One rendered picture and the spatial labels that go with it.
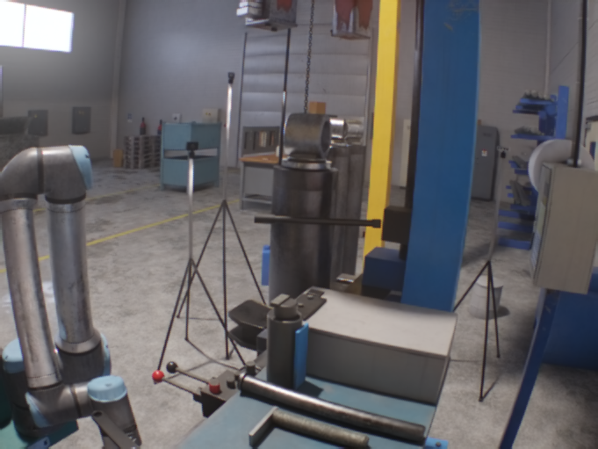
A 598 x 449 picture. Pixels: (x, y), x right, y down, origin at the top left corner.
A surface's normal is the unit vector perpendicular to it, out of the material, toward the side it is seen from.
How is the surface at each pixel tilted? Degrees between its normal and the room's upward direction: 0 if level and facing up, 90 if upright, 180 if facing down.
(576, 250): 90
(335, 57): 90
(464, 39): 90
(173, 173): 90
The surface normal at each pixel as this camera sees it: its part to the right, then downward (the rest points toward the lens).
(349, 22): -0.69, 0.13
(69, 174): 0.63, 0.29
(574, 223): -0.39, 0.19
